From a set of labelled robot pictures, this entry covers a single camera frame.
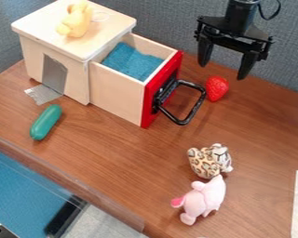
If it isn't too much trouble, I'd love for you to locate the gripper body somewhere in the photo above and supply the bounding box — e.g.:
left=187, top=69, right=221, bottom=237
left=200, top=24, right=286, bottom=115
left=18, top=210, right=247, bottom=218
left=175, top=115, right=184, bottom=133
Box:
left=192, top=15, right=277, bottom=61

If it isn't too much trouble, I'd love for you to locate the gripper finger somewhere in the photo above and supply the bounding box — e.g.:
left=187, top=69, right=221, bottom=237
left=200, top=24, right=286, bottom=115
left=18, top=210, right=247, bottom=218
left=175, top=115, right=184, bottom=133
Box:
left=196, top=36, right=215, bottom=68
left=236, top=49, right=262, bottom=81

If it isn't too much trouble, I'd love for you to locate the drawer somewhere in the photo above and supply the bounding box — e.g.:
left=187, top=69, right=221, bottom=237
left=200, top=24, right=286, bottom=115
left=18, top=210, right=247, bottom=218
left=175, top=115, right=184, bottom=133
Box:
left=88, top=32, right=208, bottom=129

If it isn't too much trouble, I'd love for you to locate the pink plush bunny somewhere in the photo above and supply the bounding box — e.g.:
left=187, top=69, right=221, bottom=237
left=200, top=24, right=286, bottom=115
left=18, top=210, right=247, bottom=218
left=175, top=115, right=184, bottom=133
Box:
left=169, top=174, right=228, bottom=227

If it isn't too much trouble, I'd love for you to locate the red toy strawberry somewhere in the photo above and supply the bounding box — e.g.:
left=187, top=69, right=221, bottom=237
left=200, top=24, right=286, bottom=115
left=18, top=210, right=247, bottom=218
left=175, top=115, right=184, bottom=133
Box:
left=205, top=75, right=232, bottom=102

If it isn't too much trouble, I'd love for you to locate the blue cloth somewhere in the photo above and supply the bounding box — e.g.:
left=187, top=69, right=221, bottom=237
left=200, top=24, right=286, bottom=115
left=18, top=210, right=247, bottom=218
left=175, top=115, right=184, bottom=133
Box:
left=100, top=41, right=167, bottom=83

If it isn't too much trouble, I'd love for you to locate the leopard plush toy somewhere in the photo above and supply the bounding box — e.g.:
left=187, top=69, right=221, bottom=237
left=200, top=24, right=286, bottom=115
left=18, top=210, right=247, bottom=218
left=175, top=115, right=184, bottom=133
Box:
left=186, top=142, right=236, bottom=179

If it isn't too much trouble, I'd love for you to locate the yellow plush toy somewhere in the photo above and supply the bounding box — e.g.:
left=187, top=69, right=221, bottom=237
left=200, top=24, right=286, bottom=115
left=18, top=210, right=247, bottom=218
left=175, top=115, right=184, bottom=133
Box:
left=54, top=0, right=95, bottom=39

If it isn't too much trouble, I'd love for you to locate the cabinet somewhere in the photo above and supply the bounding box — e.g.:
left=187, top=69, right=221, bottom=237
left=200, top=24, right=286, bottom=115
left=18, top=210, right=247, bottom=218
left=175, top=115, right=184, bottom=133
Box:
left=9, top=0, right=138, bottom=106

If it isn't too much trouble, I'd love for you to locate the green toy pickle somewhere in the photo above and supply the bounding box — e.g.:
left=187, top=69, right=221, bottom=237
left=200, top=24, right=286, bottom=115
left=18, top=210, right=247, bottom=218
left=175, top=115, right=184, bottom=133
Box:
left=28, top=103, right=63, bottom=141

